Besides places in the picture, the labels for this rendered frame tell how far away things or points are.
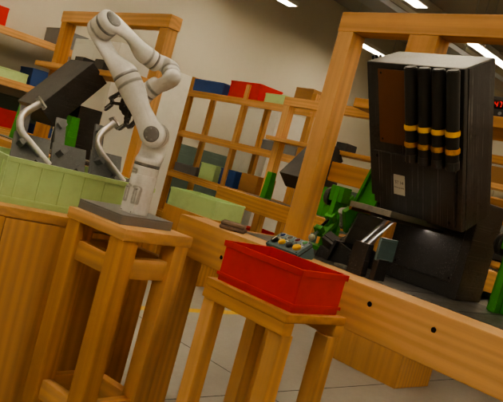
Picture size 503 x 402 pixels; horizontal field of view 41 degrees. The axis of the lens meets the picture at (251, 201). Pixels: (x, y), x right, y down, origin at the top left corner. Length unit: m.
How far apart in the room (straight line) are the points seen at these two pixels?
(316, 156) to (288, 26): 9.27
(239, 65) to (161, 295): 9.24
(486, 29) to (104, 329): 1.76
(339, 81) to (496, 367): 1.62
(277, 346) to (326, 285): 0.23
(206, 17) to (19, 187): 8.59
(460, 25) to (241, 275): 1.40
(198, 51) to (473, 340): 9.37
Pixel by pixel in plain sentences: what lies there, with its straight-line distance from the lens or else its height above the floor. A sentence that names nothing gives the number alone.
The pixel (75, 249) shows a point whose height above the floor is 0.71.
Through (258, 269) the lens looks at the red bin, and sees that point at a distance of 1.88.
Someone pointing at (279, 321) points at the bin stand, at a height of 0.77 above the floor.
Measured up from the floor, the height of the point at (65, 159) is 0.97.
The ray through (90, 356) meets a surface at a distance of 2.29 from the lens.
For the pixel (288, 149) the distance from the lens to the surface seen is 8.05.
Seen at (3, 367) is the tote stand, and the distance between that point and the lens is 2.67.
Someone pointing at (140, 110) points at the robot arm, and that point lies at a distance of 2.34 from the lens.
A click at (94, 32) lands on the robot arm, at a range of 2.44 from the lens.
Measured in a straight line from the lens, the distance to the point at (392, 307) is 1.96.
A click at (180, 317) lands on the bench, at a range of 2.68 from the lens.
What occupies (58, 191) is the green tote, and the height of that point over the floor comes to 0.87.
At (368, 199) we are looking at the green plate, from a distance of 2.34.
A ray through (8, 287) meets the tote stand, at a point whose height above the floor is 0.50.
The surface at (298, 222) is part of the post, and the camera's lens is 3.01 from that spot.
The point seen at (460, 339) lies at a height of 0.86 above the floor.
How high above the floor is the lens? 1.14
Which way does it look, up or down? 3 degrees down
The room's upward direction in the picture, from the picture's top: 15 degrees clockwise
